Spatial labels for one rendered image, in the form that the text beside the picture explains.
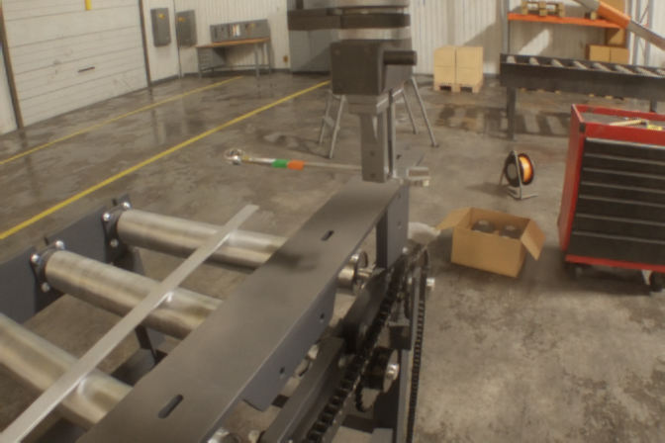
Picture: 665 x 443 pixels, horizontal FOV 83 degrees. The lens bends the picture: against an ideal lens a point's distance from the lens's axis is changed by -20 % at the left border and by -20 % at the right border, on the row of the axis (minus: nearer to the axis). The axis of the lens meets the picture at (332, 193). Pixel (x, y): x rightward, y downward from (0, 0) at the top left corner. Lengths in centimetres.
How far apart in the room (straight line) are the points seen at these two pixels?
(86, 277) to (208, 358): 80
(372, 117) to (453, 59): 788
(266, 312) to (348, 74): 25
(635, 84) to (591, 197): 322
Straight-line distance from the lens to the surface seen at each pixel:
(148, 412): 40
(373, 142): 48
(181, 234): 130
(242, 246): 118
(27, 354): 99
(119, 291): 110
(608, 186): 246
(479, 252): 272
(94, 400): 82
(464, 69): 831
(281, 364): 62
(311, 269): 54
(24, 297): 141
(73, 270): 125
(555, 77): 536
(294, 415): 67
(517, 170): 375
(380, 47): 42
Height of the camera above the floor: 145
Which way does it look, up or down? 22 degrees down
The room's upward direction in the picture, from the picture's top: 3 degrees counter-clockwise
